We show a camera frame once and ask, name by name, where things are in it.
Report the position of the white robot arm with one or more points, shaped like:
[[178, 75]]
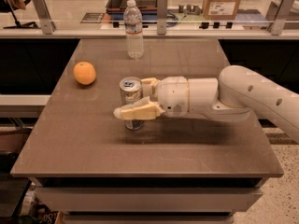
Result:
[[231, 96]]

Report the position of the left metal glass bracket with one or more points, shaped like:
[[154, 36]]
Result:
[[46, 23]]

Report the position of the orange fruit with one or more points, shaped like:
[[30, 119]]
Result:
[[84, 73]]

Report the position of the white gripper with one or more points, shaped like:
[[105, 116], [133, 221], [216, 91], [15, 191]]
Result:
[[172, 94]]

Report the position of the brown cardboard box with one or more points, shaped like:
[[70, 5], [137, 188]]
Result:
[[220, 9]]

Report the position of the metal glass bracket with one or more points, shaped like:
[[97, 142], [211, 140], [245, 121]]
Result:
[[281, 15], [46, 23], [161, 16]]

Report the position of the middle metal glass bracket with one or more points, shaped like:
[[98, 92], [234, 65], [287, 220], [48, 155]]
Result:
[[161, 16]]

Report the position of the silver redbull can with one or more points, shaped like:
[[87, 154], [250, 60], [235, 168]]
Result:
[[131, 91]]

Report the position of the clear plastic water bottle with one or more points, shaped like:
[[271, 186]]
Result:
[[134, 30]]

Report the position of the right metal glass bracket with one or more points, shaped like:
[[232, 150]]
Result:
[[281, 15]]

